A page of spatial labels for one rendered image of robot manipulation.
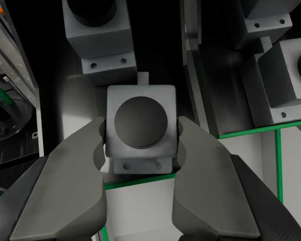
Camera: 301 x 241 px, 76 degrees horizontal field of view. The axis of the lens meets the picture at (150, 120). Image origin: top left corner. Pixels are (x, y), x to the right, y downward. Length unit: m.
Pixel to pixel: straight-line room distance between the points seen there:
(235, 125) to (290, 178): 0.42
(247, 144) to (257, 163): 0.04
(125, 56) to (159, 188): 0.23
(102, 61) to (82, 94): 0.04
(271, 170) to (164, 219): 0.19
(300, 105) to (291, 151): 0.45
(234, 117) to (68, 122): 0.16
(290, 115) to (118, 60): 0.15
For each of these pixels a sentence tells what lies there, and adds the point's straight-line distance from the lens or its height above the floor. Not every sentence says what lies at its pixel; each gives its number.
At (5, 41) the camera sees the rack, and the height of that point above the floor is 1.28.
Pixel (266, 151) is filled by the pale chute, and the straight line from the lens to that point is 0.37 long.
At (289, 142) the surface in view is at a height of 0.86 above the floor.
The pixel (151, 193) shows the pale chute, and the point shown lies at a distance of 0.33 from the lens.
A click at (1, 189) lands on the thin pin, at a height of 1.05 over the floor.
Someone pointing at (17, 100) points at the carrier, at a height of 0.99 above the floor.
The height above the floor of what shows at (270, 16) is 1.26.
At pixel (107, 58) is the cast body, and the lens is 0.17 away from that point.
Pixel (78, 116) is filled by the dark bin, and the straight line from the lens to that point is 0.19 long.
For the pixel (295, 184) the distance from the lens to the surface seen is 0.61.
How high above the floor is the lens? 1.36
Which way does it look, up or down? 55 degrees down
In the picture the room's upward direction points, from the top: 6 degrees counter-clockwise
